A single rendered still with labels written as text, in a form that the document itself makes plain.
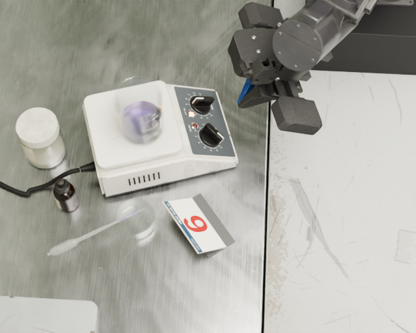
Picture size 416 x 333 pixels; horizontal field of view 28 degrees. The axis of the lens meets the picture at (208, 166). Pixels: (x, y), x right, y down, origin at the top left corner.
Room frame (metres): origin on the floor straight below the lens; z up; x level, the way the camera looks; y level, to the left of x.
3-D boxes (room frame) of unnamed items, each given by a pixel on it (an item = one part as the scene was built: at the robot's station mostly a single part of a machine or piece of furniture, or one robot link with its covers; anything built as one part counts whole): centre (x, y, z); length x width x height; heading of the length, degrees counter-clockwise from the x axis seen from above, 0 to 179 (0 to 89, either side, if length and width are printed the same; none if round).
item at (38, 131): (0.60, 0.24, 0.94); 0.06 x 0.06 x 0.08
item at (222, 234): (0.48, 0.01, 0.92); 0.09 x 0.06 x 0.04; 32
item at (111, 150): (0.60, 0.10, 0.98); 0.12 x 0.12 x 0.01; 14
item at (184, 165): (0.60, 0.08, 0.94); 0.22 x 0.13 x 0.08; 104
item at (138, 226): (0.49, 0.10, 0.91); 0.06 x 0.06 x 0.02
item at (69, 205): (0.52, 0.20, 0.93); 0.03 x 0.03 x 0.07
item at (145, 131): (0.59, 0.09, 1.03); 0.07 x 0.06 x 0.08; 119
